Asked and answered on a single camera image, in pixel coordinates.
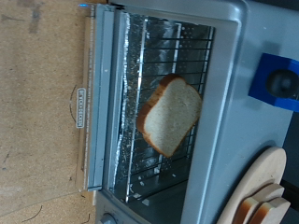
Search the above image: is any wooden toy toast slice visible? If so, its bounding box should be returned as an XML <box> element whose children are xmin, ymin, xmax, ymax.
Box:
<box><xmin>248</xmin><ymin>197</ymin><xmax>292</xmax><ymax>224</ymax></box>

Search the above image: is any bread slice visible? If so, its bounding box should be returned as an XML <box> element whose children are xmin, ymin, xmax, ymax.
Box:
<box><xmin>135</xmin><ymin>73</ymin><xmax>204</xmax><ymax>159</ymax></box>
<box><xmin>232</xmin><ymin>183</ymin><xmax>285</xmax><ymax>224</ymax></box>

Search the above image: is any slotted spatula with blue block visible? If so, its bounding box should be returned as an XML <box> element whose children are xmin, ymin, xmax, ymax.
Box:
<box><xmin>248</xmin><ymin>52</ymin><xmax>299</xmax><ymax>113</ymax></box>

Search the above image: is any aluminium foil oven liner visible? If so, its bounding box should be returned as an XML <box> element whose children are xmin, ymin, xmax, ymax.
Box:
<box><xmin>110</xmin><ymin>12</ymin><xmax>216</xmax><ymax>203</ymax></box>

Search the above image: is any wire oven rack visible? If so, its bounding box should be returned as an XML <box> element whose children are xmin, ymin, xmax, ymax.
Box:
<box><xmin>124</xmin><ymin>17</ymin><xmax>216</xmax><ymax>202</ymax></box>

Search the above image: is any silver toaster oven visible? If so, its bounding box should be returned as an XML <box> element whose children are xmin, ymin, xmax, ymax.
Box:
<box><xmin>93</xmin><ymin>0</ymin><xmax>299</xmax><ymax>224</ymax></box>

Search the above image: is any round wooden plate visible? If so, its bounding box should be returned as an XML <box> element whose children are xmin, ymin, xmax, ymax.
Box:
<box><xmin>216</xmin><ymin>147</ymin><xmax>288</xmax><ymax>224</ymax></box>

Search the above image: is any silver oven knob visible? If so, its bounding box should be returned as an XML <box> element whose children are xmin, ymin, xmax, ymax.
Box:
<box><xmin>99</xmin><ymin>213</ymin><xmax>118</xmax><ymax>224</ymax></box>

